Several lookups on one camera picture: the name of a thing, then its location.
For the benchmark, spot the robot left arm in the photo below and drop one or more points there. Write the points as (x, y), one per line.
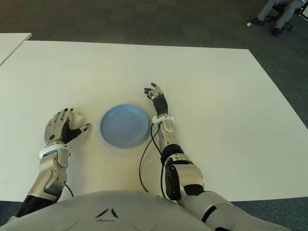
(50, 168)

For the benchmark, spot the grey robot torso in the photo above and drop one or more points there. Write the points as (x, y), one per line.
(120, 211)

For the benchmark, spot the white charger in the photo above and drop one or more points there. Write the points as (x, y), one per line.
(78, 120)

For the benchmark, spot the seated person in grey trousers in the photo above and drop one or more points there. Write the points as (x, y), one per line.
(284, 16)

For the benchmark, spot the person on office chair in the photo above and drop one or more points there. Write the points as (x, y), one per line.
(279, 7)

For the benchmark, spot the white side table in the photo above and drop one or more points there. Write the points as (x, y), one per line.
(10, 44)

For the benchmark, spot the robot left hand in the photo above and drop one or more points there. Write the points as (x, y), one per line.
(55, 127)

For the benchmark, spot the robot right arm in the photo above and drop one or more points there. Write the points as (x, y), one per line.
(190, 175)

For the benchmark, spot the blue plate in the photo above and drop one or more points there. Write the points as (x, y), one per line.
(124, 125)

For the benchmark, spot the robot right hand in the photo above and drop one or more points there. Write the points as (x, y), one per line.
(160, 104)

